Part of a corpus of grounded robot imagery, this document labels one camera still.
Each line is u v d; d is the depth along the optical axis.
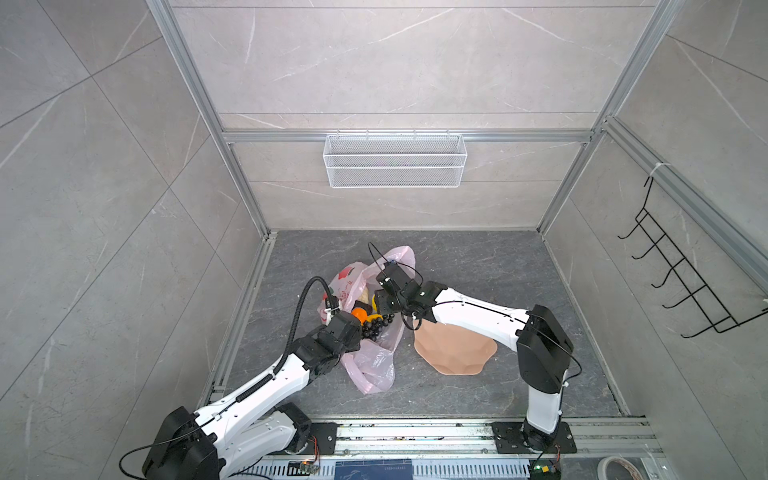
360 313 0.89
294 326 0.56
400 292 0.65
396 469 0.69
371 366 0.78
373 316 0.91
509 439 0.73
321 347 0.59
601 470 0.68
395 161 1.00
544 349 0.47
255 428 0.56
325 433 0.74
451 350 0.86
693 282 0.65
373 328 0.89
